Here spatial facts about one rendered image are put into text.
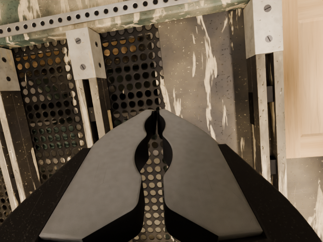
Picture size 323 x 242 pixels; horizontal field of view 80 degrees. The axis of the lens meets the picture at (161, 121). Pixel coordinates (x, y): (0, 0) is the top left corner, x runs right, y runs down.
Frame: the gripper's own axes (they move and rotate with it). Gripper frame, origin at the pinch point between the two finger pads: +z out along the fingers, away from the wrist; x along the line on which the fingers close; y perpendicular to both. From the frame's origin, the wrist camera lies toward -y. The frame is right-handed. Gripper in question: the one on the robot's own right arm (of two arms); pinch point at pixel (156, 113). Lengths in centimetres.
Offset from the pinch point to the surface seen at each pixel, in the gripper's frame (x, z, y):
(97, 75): -16.8, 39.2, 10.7
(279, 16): 26.7, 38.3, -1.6
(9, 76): -45, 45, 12
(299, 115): 36, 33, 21
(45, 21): -30, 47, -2
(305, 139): 38, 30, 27
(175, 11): 4.0, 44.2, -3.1
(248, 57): 22.5, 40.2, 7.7
